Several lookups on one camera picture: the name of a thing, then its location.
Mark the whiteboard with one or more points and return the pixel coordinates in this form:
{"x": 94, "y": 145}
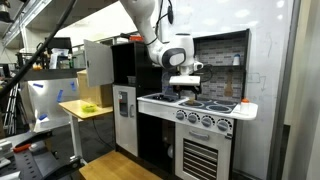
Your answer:
{"x": 269, "y": 22}

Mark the wooden spatula hanging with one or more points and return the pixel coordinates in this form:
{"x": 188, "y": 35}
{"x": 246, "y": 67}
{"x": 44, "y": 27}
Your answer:
{"x": 228, "y": 91}

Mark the orange pot on top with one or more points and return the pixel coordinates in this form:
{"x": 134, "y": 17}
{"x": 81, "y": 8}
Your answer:
{"x": 132, "y": 37}

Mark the wooden platform board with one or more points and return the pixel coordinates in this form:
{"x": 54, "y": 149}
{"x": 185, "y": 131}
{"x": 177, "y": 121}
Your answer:
{"x": 115, "y": 166}

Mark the orange handled tool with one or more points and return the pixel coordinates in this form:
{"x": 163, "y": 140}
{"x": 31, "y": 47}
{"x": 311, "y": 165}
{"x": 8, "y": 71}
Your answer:
{"x": 21, "y": 148}

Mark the stove knob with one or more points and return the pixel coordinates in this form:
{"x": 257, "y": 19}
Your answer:
{"x": 180, "y": 115}
{"x": 193, "y": 118}
{"x": 224, "y": 125}
{"x": 207, "y": 121}

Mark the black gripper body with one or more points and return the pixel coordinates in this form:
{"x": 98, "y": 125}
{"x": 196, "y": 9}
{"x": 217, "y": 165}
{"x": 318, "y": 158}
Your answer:
{"x": 180, "y": 88}

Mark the cardboard box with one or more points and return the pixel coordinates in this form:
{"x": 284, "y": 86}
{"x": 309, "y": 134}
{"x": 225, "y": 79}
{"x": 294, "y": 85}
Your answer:
{"x": 100, "y": 95}

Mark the black computer monitor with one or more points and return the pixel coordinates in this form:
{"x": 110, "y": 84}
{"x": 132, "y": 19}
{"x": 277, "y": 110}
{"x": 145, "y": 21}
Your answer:
{"x": 60, "y": 43}

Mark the silver panel with blue tape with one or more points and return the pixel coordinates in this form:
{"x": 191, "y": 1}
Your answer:
{"x": 45, "y": 90}

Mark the toy kitchen play set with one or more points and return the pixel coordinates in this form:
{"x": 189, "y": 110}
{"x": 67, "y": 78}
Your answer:
{"x": 156, "y": 120}

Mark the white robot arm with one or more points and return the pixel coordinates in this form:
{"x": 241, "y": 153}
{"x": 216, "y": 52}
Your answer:
{"x": 178, "y": 53}

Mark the toy oven door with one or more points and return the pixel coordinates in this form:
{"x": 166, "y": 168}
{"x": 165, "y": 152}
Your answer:
{"x": 201, "y": 154}

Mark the wooden side table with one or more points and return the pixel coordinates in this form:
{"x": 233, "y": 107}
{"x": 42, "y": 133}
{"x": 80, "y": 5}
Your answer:
{"x": 80, "y": 110}

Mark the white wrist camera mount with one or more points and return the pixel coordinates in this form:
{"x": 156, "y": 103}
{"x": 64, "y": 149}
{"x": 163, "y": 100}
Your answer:
{"x": 185, "y": 80}

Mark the black whiteboard eraser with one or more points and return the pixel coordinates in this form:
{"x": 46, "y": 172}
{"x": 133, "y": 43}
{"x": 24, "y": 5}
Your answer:
{"x": 170, "y": 14}

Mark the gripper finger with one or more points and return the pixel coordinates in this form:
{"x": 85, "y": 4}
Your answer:
{"x": 196, "y": 96}
{"x": 177, "y": 94}

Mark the green plastic bowl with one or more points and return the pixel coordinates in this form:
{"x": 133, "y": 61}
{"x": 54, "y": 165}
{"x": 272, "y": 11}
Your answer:
{"x": 89, "y": 108}

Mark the open grey cabinet door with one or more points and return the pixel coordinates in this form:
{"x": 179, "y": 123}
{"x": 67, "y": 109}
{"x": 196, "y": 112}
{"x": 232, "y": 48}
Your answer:
{"x": 99, "y": 63}

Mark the orange capped clear bottle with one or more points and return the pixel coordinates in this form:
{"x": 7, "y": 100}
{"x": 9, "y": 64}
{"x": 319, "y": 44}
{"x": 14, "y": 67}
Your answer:
{"x": 244, "y": 106}

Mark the black perforated cart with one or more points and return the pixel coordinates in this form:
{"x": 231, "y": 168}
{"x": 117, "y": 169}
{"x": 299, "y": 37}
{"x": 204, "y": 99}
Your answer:
{"x": 35, "y": 163}

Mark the white toy fridge door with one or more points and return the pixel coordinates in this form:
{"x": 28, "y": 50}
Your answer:
{"x": 124, "y": 103}

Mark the black toy sink basin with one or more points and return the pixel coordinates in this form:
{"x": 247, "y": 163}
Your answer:
{"x": 163, "y": 98}

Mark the blue capped white bottle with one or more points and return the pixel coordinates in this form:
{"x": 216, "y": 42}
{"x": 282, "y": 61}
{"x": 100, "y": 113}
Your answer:
{"x": 236, "y": 60}

